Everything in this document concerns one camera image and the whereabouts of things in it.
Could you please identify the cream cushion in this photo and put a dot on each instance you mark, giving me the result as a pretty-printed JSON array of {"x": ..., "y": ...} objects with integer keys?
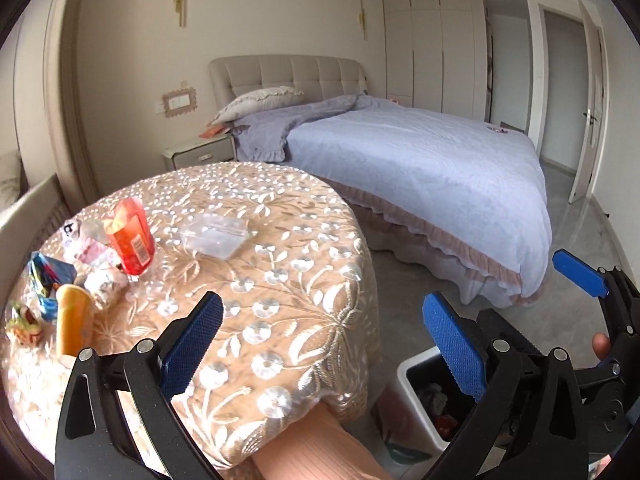
[{"x": 9, "y": 180}]

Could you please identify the small colourful wrapper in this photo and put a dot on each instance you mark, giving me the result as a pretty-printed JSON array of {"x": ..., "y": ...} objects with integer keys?
[{"x": 22, "y": 322}]

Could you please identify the beige wardrobe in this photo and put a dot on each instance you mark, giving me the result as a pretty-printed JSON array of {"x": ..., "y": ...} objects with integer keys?
[{"x": 435, "y": 50}]

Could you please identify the beige padded bed headboard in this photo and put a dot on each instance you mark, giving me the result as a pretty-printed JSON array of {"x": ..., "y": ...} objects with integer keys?
[{"x": 295, "y": 72}]

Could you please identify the crumpled white wrapper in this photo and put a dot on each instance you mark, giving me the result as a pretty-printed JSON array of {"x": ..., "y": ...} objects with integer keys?
[{"x": 105, "y": 285}]

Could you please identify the lavender ruffled blanket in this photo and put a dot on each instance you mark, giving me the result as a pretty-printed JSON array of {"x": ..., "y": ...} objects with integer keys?
[{"x": 280, "y": 125}]

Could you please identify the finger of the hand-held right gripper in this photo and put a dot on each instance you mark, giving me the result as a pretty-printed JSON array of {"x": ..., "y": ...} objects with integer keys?
[
  {"x": 597, "y": 372},
  {"x": 580, "y": 272}
]

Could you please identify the pink white packet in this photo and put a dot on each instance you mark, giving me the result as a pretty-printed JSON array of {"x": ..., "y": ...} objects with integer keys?
[{"x": 95, "y": 255}]

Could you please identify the beige nightstand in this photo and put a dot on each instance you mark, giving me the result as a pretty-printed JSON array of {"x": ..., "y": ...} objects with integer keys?
[{"x": 197, "y": 152}]

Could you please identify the ruffled grey pillow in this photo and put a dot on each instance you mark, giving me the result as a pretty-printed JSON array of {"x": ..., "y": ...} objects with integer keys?
[{"x": 255, "y": 102}]

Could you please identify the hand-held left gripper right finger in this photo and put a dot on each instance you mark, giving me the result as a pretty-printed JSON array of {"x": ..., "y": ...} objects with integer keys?
[{"x": 452, "y": 340}]

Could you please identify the white room door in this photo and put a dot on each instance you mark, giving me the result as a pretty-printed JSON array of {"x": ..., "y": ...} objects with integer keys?
[{"x": 590, "y": 85}]

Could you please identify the blue snack packet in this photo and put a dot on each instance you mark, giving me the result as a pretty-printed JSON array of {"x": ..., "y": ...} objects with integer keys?
[{"x": 55, "y": 275}]

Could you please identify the red snack bag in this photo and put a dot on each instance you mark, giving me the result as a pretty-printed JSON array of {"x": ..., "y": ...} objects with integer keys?
[{"x": 132, "y": 240}]

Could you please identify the person's leg in pink trousers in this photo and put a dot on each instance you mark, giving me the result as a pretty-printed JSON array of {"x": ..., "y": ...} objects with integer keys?
[{"x": 310, "y": 450}]

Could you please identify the white trash bin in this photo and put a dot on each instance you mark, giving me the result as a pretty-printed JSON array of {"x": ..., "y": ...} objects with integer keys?
[{"x": 415, "y": 410}]

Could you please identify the small pink item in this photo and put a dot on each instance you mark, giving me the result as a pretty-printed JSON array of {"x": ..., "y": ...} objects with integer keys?
[{"x": 497, "y": 130}]

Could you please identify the person's right hand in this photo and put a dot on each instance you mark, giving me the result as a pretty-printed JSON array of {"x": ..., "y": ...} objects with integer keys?
[{"x": 601, "y": 345}]

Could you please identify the beige window bench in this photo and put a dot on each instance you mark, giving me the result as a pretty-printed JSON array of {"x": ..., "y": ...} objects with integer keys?
[{"x": 30, "y": 210}]

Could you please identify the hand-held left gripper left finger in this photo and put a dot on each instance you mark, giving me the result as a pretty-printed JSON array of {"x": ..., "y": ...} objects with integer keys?
[{"x": 192, "y": 345}]

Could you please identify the clear plastic container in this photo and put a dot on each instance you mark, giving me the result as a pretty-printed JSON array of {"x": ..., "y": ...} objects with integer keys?
[{"x": 215, "y": 237}]

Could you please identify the pink framed wall switch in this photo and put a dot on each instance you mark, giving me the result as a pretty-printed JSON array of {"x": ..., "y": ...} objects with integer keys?
[{"x": 178, "y": 102}]

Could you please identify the embroidered beige round tablecloth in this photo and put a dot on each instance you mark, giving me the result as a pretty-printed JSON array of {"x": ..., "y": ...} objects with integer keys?
[{"x": 280, "y": 240}]

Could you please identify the red envelope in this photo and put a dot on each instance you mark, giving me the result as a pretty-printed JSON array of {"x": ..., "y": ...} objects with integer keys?
[{"x": 214, "y": 133}]

